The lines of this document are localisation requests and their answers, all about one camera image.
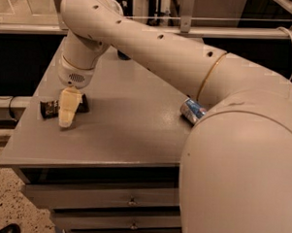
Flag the top grey drawer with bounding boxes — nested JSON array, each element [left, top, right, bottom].
[[22, 183, 179, 210]]

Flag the blue upright soda can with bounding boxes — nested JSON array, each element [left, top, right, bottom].
[[117, 50, 131, 60]]

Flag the silver blue redbull can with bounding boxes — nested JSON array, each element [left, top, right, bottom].
[[180, 98, 207, 124]]

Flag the middle grey drawer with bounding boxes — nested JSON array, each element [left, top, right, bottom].
[[51, 211, 181, 230]]

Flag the grey drawer cabinet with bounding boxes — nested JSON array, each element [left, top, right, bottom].
[[0, 28, 206, 233]]

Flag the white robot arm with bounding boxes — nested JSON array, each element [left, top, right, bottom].
[[60, 0, 292, 233]]

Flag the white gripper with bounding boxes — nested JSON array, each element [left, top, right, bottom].
[[57, 55, 94, 127]]

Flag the grey metal rail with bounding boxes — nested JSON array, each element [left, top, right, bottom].
[[0, 23, 289, 40]]

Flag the black rxbar chocolate bar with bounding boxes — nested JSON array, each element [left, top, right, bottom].
[[40, 94, 89, 119]]

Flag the black shoe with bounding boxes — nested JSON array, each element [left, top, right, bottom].
[[0, 223, 20, 233]]

